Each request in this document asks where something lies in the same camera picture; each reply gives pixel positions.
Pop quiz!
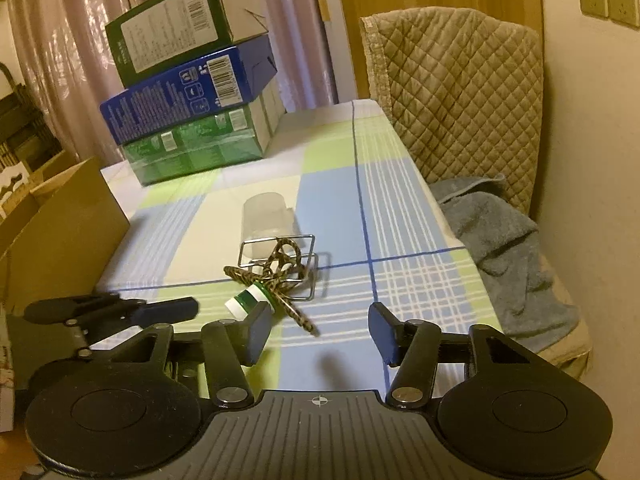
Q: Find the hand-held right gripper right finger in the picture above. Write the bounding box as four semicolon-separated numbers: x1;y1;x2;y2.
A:
368;302;543;408

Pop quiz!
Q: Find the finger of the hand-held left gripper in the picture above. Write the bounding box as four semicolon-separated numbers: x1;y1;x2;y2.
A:
24;294;121;323
82;297;198;341

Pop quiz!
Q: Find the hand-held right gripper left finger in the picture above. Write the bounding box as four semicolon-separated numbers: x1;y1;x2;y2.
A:
107;302;273;408

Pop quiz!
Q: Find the small green white bottle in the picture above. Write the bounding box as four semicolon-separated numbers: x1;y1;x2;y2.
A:
224;282;275;319

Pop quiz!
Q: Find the patterned braided cord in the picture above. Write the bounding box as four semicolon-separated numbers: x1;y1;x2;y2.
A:
223;240;321;337

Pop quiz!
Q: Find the brown cardboard box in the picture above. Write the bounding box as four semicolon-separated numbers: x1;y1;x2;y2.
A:
0;156;132;321

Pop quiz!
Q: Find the metal wire puzzle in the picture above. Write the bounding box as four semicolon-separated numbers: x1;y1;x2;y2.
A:
238;234;320;302

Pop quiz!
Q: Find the clear plastic cup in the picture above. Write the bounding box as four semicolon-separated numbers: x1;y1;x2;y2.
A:
242;191;297;247

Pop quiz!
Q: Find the checked tablecloth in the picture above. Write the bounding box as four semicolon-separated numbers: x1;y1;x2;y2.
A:
95;99;506;393

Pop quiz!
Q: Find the white carved chair back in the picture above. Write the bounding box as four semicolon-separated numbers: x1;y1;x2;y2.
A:
0;164;27;218

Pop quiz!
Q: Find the brown storage carton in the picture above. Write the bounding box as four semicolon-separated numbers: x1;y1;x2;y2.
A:
20;147;83;206

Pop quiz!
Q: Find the grey towel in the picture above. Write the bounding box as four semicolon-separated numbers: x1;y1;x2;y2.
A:
429;174;581;356

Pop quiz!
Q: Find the light green carton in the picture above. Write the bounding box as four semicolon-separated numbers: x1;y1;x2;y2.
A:
122;80;286;187

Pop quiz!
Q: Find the black folding cart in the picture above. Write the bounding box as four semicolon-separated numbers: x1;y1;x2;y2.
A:
0;62;66;167

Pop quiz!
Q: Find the blue carton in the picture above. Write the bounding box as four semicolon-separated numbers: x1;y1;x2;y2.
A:
99;34;278;146

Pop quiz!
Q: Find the chair with quilted beige cover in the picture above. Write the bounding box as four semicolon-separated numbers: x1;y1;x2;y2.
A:
359;7;591;381

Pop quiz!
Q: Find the dark green carton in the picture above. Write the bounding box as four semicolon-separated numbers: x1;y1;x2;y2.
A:
105;0;268;88

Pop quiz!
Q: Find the pale patterned curtain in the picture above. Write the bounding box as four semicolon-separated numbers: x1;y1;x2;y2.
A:
0;0;338;171

